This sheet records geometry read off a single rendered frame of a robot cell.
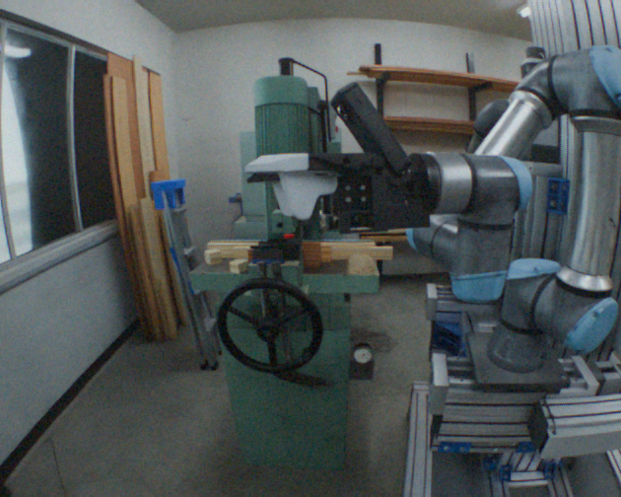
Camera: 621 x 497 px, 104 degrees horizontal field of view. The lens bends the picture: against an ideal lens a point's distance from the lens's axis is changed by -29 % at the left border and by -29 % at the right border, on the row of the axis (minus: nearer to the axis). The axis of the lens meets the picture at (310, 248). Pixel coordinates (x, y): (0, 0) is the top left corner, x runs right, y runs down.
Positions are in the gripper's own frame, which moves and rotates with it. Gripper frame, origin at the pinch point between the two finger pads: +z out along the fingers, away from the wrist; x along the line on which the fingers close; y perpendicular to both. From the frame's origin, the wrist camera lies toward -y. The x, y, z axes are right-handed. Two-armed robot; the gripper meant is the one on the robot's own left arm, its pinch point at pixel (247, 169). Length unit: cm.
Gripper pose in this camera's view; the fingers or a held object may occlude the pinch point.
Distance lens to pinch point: 36.3
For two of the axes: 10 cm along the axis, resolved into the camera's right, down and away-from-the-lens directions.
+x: -1.6, -1.2, 9.8
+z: -9.9, 0.7, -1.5
